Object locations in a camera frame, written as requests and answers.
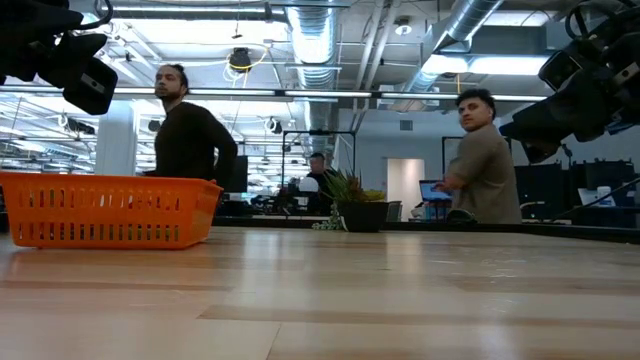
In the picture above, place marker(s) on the potted succulent plant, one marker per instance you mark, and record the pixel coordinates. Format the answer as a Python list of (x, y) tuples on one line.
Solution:
[(362, 215)]

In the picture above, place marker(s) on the black metal stand frame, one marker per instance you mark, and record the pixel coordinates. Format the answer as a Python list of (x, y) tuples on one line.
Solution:
[(320, 132)]

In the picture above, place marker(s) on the white bottle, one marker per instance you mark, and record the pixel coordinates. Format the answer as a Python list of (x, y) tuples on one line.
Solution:
[(604, 195)]

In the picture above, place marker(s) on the silver ventilation duct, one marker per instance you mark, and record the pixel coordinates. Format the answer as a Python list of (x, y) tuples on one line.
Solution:
[(450, 40), (315, 50)]

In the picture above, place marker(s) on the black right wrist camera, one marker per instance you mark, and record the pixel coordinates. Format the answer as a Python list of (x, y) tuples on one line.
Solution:
[(560, 69)]

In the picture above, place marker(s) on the black monitor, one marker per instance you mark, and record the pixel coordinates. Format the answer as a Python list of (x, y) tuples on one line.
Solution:
[(542, 192), (241, 172)]

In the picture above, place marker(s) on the white column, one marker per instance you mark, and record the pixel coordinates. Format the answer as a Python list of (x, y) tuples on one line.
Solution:
[(116, 145)]

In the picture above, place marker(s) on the open laptop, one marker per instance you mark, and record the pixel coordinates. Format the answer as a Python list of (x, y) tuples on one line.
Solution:
[(434, 191)]

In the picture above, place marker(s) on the orange plastic slotted bin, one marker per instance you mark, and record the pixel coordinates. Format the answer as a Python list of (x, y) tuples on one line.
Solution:
[(110, 212)]

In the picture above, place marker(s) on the overhead light bar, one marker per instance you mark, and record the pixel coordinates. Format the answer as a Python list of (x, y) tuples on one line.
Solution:
[(280, 93)]

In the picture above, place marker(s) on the black metal table frame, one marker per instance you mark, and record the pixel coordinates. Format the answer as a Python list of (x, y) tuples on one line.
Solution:
[(575, 231)]

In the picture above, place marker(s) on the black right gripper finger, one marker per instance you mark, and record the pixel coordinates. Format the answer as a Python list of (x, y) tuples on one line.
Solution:
[(555, 122)]

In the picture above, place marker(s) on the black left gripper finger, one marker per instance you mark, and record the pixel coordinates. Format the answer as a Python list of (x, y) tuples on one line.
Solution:
[(85, 75)]

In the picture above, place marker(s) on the person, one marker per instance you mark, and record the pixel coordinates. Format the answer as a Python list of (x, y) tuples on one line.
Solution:
[(318, 177), (487, 175), (190, 145)]

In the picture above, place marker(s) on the black dome mount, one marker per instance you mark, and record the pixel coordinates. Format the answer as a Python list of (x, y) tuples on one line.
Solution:
[(459, 216)]

